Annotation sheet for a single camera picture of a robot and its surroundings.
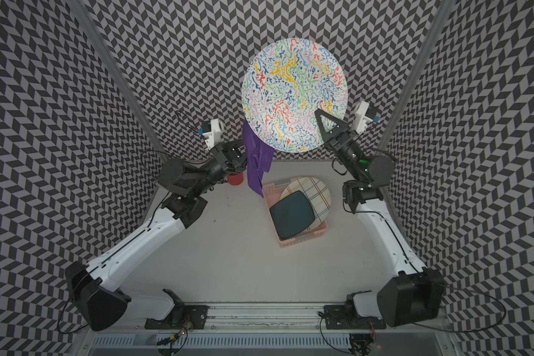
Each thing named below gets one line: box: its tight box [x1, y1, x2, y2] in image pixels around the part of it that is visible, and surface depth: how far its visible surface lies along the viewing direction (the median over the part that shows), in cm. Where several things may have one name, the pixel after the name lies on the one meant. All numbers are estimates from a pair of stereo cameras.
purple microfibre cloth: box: [241, 120, 276, 199], surface depth 51 cm
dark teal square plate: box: [269, 190, 316, 240], surface depth 92 cm
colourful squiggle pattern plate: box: [241, 37, 349, 154], surface depth 51 cm
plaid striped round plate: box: [280, 176, 332, 231], surface depth 96 cm
